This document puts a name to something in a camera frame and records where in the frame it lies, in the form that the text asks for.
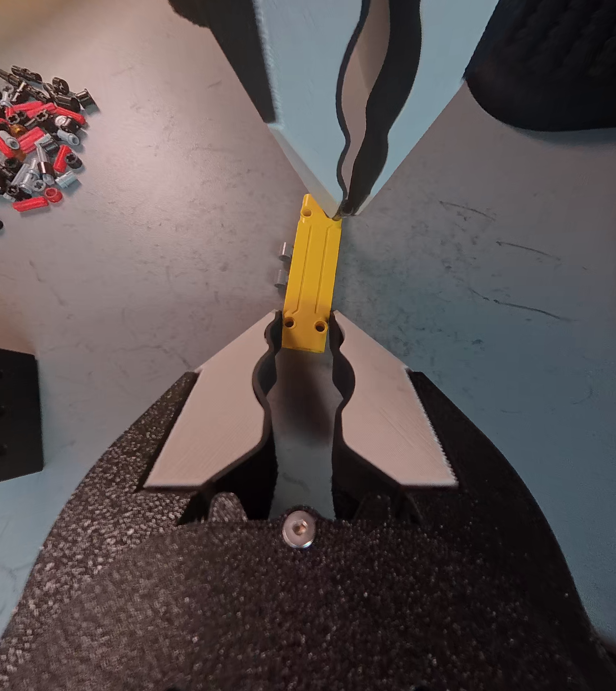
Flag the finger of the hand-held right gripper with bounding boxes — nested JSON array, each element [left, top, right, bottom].
[[339, 0, 501, 218], [253, 0, 372, 218]]

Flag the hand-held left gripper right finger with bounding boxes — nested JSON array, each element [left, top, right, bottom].
[[330, 311, 460, 521]]

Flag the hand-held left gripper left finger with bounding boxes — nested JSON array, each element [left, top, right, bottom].
[[142, 309, 284, 520]]

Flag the yellow lego panel piece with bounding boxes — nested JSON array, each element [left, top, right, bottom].
[[273, 194, 343, 355]]

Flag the pile of small lego connectors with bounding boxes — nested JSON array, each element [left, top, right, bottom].
[[0, 65, 98, 236]]

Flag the yellow lego vehicle model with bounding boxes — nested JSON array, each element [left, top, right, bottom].
[[0, 323, 45, 515]]

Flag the black mesh cushion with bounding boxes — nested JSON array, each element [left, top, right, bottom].
[[463, 0, 616, 132]]

